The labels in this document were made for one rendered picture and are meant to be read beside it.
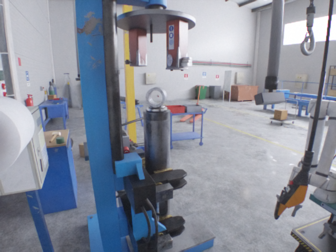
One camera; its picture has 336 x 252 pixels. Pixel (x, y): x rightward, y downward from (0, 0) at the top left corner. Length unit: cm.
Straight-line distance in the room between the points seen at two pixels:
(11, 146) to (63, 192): 210
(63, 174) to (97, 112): 156
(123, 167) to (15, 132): 73
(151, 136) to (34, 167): 79
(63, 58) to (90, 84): 1086
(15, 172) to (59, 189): 173
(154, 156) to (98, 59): 81
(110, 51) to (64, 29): 1117
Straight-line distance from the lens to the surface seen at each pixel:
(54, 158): 269
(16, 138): 84
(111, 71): 123
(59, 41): 1229
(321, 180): 177
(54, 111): 832
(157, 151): 151
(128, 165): 134
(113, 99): 123
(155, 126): 144
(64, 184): 284
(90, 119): 136
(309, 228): 244
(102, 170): 149
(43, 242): 161
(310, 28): 109
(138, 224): 147
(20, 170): 117
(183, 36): 137
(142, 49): 161
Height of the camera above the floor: 174
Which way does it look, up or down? 15 degrees down
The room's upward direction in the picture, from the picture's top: straight up
